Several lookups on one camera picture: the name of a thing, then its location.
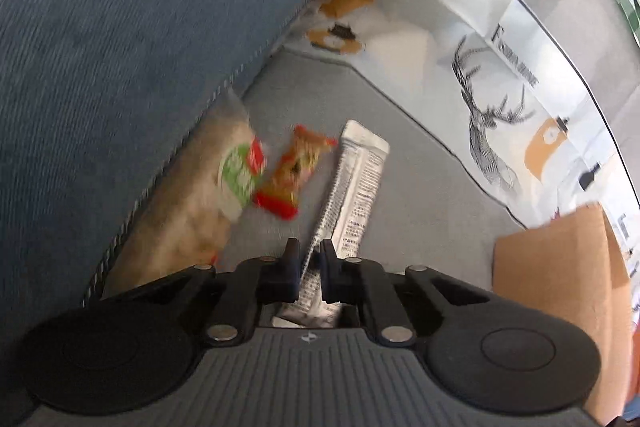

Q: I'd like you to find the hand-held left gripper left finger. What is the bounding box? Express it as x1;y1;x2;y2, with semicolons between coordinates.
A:
107;237;303;348

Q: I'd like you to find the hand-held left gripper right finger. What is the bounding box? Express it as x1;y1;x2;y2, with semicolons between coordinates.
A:
320;238;493;349

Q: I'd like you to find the silver foil snack packet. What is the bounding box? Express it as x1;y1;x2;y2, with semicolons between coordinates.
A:
272;119;391;328

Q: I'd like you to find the clear packet of white balls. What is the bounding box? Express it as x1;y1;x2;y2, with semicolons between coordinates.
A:
102;89;271;298

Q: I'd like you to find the brown paper bag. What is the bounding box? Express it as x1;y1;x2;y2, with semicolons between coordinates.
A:
492;202;636;425

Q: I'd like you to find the small red cracker packet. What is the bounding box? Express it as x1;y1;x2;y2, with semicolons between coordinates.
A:
252;124;338;222

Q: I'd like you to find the grey sofa seat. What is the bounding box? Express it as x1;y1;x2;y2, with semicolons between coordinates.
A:
215;49;528;293

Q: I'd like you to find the blue sofa cushion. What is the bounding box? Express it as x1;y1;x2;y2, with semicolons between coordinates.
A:
0;0;368;358

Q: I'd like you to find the deer printed grey cloth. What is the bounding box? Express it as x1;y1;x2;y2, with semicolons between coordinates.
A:
280;0;640;313

